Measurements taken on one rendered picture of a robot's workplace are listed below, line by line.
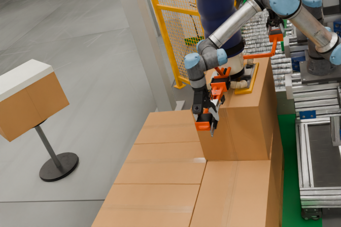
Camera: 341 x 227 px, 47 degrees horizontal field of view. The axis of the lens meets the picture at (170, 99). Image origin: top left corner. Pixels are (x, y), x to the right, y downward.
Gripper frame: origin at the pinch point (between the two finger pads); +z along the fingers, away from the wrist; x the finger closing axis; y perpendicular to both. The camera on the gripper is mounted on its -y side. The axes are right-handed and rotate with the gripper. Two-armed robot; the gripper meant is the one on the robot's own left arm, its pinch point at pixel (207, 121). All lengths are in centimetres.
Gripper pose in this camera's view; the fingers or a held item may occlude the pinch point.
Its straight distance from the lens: 192.2
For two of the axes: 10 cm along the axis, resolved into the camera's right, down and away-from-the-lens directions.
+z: 2.7, 8.2, 5.0
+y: 3.0, -5.6, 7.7
